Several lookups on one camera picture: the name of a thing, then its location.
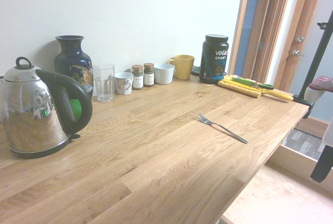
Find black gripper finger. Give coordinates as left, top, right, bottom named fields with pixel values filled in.
left=310, top=143, right=333, bottom=183

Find wooden door frame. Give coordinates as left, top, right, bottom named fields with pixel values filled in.
left=228, top=0, right=296, bottom=84

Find black Vega protein tub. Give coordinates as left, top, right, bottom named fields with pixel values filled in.
left=199, top=34, right=230, bottom=84

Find small patterned white cup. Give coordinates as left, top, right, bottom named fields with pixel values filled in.
left=113, top=72, right=134, bottom=96

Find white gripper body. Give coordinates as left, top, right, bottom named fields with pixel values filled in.
left=321, top=118, right=333, bottom=148

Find clear glass tumbler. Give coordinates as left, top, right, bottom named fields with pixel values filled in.
left=92, top=63, right=116, bottom=103

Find silver metal fork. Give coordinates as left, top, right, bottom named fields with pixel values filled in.
left=197, top=112, right=249, bottom=145

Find light green handled peeler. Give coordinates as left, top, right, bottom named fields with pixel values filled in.
left=232, top=77, right=258, bottom=87

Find stainless steel electric kettle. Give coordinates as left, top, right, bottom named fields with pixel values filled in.
left=0, top=56, right=93, bottom=157

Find black kettle base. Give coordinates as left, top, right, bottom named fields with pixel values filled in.
left=9, top=133, right=81, bottom=160

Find dark blue painted vase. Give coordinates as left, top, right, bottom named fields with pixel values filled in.
left=54, top=35, right=94, bottom=99

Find white ceramic mug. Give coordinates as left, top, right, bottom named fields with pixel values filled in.
left=154, top=63, right=175, bottom=85

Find yellow ceramic mug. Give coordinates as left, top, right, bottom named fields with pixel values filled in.
left=167, top=54, right=196, bottom=80

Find yellow folded cloth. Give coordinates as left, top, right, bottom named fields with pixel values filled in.
left=217, top=74, right=264, bottom=98

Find yellow handled utensil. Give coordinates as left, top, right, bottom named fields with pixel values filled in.
left=261, top=88, right=294, bottom=102

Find open wooden drawer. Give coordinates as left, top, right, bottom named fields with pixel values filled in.
left=220, top=140, right=333, bottom=224

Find red and white wrist camera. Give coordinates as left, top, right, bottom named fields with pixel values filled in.
left=303, top=76, right=333, bottom=103

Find spice jar brown lid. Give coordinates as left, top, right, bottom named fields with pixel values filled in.
left=131, top=64, right=144, bottom=91
left=143, top=63, right=155, bottom=88

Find black camera stand with clamp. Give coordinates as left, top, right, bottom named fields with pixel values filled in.
left=291, top=10, right=333, bottom=119

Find wooden door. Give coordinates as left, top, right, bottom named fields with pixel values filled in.
left=279, top=0, right=329, bottom=93

